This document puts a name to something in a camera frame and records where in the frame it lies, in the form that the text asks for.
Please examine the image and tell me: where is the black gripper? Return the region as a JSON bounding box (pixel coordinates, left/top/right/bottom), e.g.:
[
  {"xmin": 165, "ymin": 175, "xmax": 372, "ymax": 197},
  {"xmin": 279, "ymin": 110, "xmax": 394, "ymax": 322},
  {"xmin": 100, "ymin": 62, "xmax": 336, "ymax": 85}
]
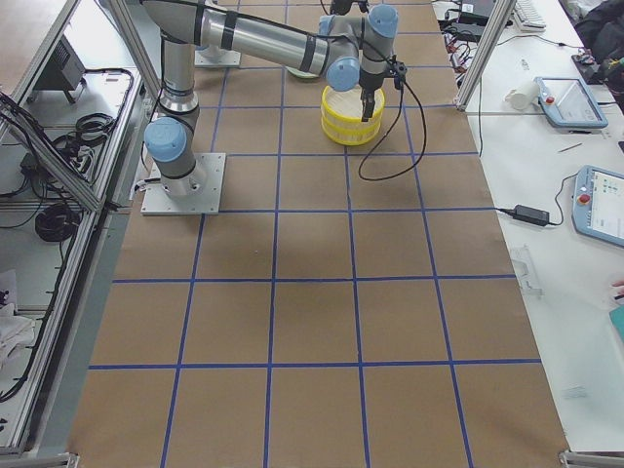
[
  {"xmin": 330, "ymin": 0, "xmax": 369, "ymax": 15},
  {"xmin": 359, "ymin": 70, "xmax": 385, "ymax": 122}
]

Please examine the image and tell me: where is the yellow steamer layer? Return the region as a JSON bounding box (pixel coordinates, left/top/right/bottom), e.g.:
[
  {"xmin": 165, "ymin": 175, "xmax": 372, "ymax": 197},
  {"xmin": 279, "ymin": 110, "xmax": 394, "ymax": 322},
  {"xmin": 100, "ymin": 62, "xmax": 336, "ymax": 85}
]
[
  {"xmin": 321, "ymin": 119, "xmax": 381, "ymax": 146},
  {"xmin": 321, "ymin": 86, "xmax": 385, "ymax": 129}
]

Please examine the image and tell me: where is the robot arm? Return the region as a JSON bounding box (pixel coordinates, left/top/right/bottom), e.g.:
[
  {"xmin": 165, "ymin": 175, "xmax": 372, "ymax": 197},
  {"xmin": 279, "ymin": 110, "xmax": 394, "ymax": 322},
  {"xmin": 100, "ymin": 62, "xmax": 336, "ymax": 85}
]
[{"xmin": 142, "ymin": 1, "xmax": 399, "ymax": 198}]

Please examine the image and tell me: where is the light green plate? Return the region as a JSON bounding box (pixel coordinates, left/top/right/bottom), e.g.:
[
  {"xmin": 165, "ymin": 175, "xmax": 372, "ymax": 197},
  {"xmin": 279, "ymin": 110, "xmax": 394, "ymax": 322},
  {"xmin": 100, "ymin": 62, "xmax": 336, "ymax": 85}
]
[{"xmin": 287, "ymin": 67, "xmax": 320, "ymax": 80}]

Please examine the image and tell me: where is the white cup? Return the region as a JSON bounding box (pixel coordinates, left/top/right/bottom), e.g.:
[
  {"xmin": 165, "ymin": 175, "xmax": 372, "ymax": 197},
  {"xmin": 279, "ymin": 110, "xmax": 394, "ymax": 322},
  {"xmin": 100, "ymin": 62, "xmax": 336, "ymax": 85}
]
[{"xmin": 504, "ymin": 81, "xmax": 540, "ymax": 111}]

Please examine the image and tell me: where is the upper teach pendant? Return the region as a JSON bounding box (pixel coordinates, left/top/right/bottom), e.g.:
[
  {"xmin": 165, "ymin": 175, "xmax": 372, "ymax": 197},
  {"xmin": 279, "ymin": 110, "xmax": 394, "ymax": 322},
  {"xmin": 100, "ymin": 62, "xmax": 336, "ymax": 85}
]
[{"xmin": 533, "ymin": 77, "xmax": 608, "ymax": 132}]

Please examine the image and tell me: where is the teach pendant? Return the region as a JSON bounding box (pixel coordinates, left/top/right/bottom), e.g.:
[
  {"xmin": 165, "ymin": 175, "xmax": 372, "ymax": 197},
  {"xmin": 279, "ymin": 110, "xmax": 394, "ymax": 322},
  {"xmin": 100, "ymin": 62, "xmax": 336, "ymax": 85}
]
[
  {"xmin": 572, "ymin": 166, "xmax": 623, "ymax": 247},
  {"xmin": 533, "ymin": 77, "xmax": 608, "ymax": 132}
]

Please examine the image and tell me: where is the black power brick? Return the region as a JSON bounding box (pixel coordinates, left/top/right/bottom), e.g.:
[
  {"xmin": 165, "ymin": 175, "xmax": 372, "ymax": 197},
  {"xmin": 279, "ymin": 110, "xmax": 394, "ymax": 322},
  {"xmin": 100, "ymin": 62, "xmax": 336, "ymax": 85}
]
[{"xmin": 513, "ymin": 205, "xmax": 550, "ymax": 226}]

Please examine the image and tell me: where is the lower teach pendant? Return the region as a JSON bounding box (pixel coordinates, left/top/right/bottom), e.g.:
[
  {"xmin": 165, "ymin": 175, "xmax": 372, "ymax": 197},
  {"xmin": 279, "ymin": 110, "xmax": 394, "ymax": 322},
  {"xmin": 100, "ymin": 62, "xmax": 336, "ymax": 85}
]
[{"xmin": 572, "ymin": 166, "xmax": 623, "ymax": 247}]

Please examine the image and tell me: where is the black electronics box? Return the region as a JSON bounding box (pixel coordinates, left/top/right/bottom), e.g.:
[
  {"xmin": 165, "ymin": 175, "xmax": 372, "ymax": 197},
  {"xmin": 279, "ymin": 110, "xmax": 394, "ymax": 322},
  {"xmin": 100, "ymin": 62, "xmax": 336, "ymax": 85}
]
[{"xmin": 33, "ymin": 35, "xmax": 86, "ymax": 104}]

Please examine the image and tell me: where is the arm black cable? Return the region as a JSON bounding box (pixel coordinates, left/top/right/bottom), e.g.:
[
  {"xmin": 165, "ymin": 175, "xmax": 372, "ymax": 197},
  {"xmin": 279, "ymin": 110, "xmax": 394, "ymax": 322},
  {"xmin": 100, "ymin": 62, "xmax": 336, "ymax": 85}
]
[{"xmin": 358, "ymin": 58, "xmax": 426, "ymax": 182}]

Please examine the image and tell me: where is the clear plastic bracket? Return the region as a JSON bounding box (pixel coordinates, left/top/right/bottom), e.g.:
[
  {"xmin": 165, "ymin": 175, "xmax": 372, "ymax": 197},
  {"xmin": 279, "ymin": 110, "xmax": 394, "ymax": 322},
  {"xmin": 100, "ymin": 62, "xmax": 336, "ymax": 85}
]
[{"xmin": 509, "ymin": 246, "xmax": 544, "ymax": 297}]

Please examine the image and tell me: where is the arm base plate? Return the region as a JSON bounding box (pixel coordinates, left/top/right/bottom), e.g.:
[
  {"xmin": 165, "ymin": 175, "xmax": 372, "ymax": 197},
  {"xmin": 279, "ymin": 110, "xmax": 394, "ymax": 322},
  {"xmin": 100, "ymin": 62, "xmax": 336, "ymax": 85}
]
[{"xmin": 140, "ymin": 153, "xmax": 226, "ymax": 215}]

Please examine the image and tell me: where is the coiled black cable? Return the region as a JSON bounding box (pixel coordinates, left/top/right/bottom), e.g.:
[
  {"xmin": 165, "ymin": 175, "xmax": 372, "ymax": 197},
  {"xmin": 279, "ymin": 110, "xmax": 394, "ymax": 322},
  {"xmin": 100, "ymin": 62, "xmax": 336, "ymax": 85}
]
[{"xmin": 34, "ymin": 202, "xmax": 79, "ymax": 245}]

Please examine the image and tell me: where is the aluminium frame side rail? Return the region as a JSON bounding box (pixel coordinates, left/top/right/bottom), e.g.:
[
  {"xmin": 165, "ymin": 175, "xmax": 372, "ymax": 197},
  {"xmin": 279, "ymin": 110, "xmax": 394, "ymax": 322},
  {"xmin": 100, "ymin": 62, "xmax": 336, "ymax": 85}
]
[{"xmin": 1, "ymin": 1, "xmax": 159, "ymax": 459}]

